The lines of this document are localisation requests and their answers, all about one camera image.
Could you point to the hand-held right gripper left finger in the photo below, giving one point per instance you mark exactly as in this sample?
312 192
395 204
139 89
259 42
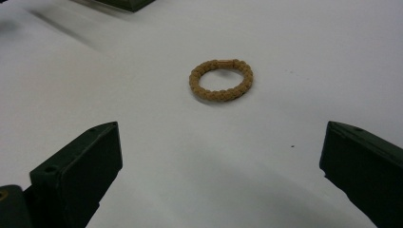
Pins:
79 177

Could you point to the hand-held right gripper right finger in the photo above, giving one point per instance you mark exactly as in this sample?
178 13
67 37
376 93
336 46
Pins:
367 171

